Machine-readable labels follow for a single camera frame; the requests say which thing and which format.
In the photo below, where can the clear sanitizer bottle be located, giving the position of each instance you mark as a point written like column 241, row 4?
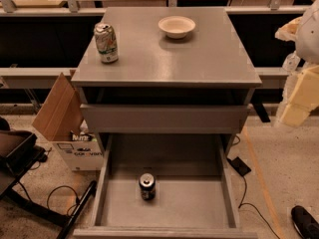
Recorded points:
column 291, row 62

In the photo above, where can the open grey middle drawer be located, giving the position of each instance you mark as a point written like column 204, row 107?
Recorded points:
column 193, row 190

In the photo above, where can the white cardboard box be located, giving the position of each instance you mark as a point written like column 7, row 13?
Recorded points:
column 60, row 121

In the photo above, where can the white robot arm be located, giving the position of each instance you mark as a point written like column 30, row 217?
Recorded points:
column 304, row 32

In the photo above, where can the closed grey top drawer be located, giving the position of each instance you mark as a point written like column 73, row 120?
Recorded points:
column 164, row 119

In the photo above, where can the white green soda can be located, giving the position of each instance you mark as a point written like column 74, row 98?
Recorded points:
column 106, row 42

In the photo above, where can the black chair base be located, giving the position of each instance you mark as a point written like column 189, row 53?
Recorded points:
column 51, row 182

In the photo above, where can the grey drawer cabinet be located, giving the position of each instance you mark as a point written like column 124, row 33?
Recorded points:
column 208, row 67

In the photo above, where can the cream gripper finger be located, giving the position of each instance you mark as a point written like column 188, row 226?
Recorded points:
column 303, row 99

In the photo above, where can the white paper bowl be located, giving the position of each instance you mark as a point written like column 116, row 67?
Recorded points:
column 176, row 27

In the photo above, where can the dark pepsi can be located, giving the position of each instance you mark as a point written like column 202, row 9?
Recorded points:
column 147, row 183

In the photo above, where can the black shoe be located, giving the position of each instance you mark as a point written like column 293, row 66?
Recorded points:
column 304, row 222

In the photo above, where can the black power adapter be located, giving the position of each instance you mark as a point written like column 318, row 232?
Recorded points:
column 240, row 166

